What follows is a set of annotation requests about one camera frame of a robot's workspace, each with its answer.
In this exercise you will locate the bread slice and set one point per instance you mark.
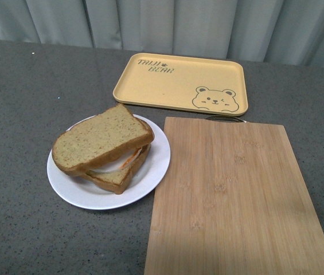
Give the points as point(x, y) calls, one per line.
point(100, 140)
point(117, 181)

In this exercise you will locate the grey curtain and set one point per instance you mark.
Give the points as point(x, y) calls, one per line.
point(282, 32)

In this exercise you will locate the yellow bear tray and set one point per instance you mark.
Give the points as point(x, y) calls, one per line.
point(183, 83)

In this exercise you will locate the white round plate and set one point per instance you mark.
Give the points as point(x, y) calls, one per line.
point(84, 194)

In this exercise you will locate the bamboo cutting board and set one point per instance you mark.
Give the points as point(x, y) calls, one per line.
point(233, 201)

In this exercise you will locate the fried egg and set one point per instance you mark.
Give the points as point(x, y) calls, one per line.
point(120, 163)

